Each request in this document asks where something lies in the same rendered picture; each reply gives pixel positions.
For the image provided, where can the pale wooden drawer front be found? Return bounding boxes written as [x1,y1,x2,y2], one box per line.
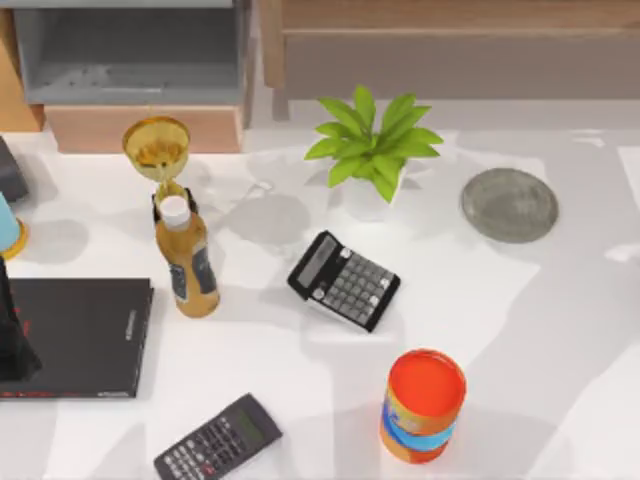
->
[43,103,245,154]

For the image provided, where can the black desk calculator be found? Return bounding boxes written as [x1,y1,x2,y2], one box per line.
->
[286,229,402,335]

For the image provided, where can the amber bottle with white cap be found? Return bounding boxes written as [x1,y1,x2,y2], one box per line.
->
[155,195,222,320]

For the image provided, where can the black book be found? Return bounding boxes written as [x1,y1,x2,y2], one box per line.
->
[0,277,155,400]

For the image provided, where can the light blue cup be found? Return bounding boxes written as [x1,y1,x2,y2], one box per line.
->
[0,191,30,261]

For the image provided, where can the gold trophy cup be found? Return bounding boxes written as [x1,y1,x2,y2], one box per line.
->
[121,115,197,226]

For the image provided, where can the wooden cupboard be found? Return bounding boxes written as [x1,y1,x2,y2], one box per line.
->
[0,9,47,134]

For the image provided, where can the orange can with blue band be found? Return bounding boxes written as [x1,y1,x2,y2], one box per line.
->
[378,348,468,465]

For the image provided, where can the dark grey box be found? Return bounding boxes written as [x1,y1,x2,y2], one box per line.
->
[0,135,30,203]

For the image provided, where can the green plant in white pot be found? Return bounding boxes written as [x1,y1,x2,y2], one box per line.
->
[303,84,445,223]

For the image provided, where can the dark grey scientific calculator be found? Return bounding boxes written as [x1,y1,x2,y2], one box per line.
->
[153,393,284,480]

